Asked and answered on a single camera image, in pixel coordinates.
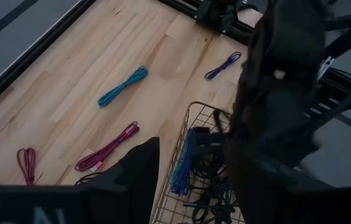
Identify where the blue braided cable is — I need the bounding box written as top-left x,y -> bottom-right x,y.
171,127 -> 197,197

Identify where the gold wire basket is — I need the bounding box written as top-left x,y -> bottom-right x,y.
150,101 -> 248,224

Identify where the teal braided cable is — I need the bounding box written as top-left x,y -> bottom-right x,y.
97,65 -> 149,108

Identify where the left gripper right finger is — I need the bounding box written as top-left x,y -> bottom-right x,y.
224,139 -> 317,224

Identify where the magenta braided cable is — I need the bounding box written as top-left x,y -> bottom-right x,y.
75,121 -> 141,173
16,147 -> 37,186

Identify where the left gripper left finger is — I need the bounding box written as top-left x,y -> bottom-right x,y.
113,136 -> 161,224

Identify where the purple braided cable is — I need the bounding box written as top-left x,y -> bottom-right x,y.
204,51 -> 243,80

